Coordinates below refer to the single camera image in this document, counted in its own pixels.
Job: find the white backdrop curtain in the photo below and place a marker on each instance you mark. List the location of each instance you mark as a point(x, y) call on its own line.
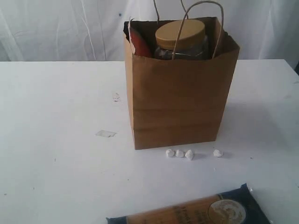
point(91, 30)

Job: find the brown paper bag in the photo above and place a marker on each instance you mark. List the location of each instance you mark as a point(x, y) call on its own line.
point(176, 102)

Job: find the spaghetti packet dark blue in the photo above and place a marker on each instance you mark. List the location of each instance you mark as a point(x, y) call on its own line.
point(237, 206)

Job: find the clear tape scrap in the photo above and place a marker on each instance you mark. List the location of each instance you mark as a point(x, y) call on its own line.
point(105, 134)

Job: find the nut jar gold lid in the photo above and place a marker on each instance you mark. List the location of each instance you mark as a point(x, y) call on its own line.
point(188, 41)

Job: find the brown red paper pouch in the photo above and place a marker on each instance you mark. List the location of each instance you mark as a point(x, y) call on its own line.
point(138, 45)

